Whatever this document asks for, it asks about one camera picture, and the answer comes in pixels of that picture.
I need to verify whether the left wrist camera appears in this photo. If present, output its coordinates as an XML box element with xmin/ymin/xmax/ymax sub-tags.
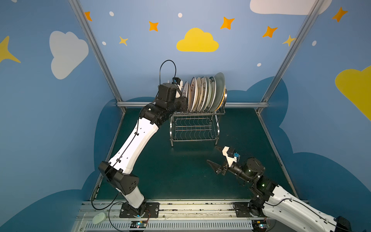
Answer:
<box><xmin>172</xmin><ymin>77</ymin><xmax>184</xmax><ymax>98</ymax></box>

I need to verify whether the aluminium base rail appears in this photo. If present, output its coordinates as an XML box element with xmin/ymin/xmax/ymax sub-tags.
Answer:
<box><xmin>72</xmin><ymin>200</ymin><xmax>281</xmax><ymax>232</ymax></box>

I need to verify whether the stainless steel dish rack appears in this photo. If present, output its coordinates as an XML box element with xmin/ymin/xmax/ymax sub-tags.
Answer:
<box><xmin>169</xmin><ymin>88</ymin><xmax>225</xmax><ymax>147</ymax></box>

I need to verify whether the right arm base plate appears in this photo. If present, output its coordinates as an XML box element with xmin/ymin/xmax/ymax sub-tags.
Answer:
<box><xmin>233</xmin><ymin>202</ymin><xmax>263</xmax><ymax>218</ymax></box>

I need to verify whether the controller board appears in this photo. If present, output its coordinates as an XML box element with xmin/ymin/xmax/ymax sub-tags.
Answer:
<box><xmin>252</xmin><ymin>220</ymin><xmax>269</xmax><ymax>232</ymax></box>
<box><xmin>129</xmin><ymin>221</ymin><xmax>147</xmax><ymax>229</ymax></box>

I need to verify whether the orange sunburst plate front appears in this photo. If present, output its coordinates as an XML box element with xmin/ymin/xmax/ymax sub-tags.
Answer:
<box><xmin>188</xmin><ymin>77</ymin><xmax>199</xmax><ymax>112</ymax></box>

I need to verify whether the light green flower plate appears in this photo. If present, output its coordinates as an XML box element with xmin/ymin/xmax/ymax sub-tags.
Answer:
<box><xmin>204</xmin><ymin>77</ymin><xmax>211</xmax><ymax>112</ymax></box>

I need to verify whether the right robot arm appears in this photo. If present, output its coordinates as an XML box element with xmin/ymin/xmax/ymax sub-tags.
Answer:
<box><xmin>208</xmin><ymin>147</ymin><xmax>352</xmax><ymax>232</ymax></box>

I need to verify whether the white plate dark lettered rim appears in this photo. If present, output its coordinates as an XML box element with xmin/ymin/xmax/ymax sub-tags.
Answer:
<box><xmin>208</xmin><ymin>76</ymin><xmax>216</xmax><ymax>112</ymax></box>

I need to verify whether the aluminium frame post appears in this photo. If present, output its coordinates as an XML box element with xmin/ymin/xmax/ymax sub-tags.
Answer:
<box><xmin>68</xmin><ymin>0</ymin><xmax>122</xmax><ymax>103</ymax></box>
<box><xmin>257</xmin><ymin>0</ymin><xmax>325</xmax><ymax>115</ymax></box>

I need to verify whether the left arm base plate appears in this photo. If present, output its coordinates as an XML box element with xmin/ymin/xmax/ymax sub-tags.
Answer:
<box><xmin>119</xmin><ymin>201</ymin><xmax>160</xmax><ymax>218</ymax></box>

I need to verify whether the left aluminium frame post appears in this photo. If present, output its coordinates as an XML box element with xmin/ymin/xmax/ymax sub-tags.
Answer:
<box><xmin>68</xmin><ymin>0</ymin><xmax>122</xmax><ymax>103</ymax></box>

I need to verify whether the right controller board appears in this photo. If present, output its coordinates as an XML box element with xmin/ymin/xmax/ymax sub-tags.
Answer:
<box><xmin>252</xmin><ymin>220</ymin><xmax>269</xmax><ymax>232</ymax></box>

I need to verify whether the rear aluminium frame bar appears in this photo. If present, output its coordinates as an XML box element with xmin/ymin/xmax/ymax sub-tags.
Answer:
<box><xmin>117</xmin><ymin>101</ymin><xmax>269</xmax><ymax>108</ymax></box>

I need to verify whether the plain pale green plate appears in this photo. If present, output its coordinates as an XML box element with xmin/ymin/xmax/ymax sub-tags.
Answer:
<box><xmin>210</xmin><ymin>72</ymin><xmax>226</xmax><ymax>112</ymax></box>

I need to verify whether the cream floral plate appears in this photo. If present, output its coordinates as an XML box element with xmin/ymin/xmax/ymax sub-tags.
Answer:
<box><xmin>194</xmin><ymin>77</ymin><xmax>202</xmax><ymax>112</ymax></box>

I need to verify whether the dark navy plate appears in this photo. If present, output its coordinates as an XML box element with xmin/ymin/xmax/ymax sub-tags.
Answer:
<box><xmin>186</xmin><ymin>84</ymin><xmax>191</xmax><ymax>112</ymax></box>

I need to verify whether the left controller board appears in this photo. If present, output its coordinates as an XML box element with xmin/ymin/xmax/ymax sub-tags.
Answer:
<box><xmin>129</xmin><ymin>221</ymin><xmax>147</xmax><ymax>229</ymax></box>

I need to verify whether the pale green round disc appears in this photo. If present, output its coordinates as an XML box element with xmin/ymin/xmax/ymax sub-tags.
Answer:
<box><xmin>92</xmin><ymin>212</ymin><xmax>107</xmax><ymax>225</ymax></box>

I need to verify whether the white plate grey emblem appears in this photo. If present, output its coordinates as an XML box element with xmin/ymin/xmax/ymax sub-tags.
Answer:
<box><xmin>200</xmin><ymin>77</ymin><xmax>208</xmax><ymax>112</ymax></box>

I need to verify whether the orange sunburst plate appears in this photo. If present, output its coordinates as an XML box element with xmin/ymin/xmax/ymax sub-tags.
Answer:
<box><xmin>188</xmin><ymin>77</ymin><xmax>199</xmax><ymax>112</ymax></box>
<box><xmin>182</xmin><ymin>81</ymin><xmax>189</xmax><ymax>98</ymax></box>

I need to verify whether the right aluminium frame post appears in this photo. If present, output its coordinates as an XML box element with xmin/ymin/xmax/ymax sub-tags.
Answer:
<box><xmin>257</xmin><ymin>0</ymin><xmax>325</xmax><ymax>115</ymax></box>

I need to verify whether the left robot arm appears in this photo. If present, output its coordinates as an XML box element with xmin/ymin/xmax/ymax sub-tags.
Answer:
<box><xmin>99</xmin><ymin>78</ymin><xmax>188</xmax><ymax>217</ymax></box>

